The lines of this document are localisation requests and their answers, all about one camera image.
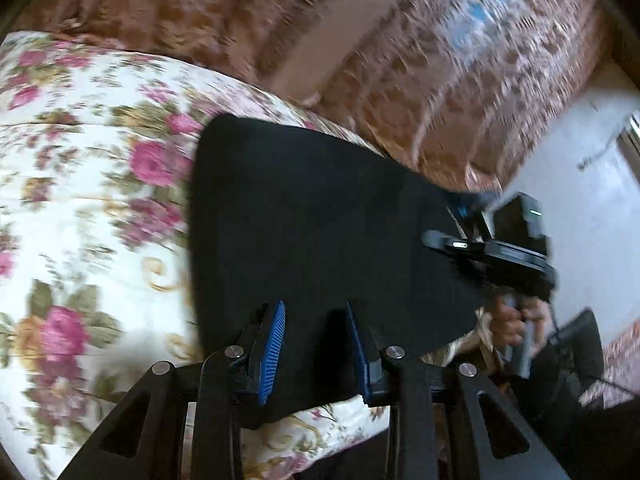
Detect brown floral curtain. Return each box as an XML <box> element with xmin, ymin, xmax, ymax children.
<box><xmin>15</xmin><ymin>0</ymin><xmax>612</xmax><ymax>191</ymax></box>

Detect floral bedspread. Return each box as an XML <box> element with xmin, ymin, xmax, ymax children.
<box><xmin>1</xmin><ymin>32</ymin><xmax>356</xmax><ymax>479</ymax></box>

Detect person right hand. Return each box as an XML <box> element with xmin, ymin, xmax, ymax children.
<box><xmin>488</xmin><ymin>292</ymin><xmax>551</xmax><ymax>356</ymax></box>

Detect blue bag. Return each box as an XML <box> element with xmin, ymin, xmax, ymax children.
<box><xmin>444</xmin><ymin>191</ymin><xmax>500</xmax><ymax>219</ymax></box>

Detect black pants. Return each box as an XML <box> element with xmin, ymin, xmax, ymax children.
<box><xmin>188</xmin><ymin>115</ymin><xmax>483</xmax><ymax>422</ymax></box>

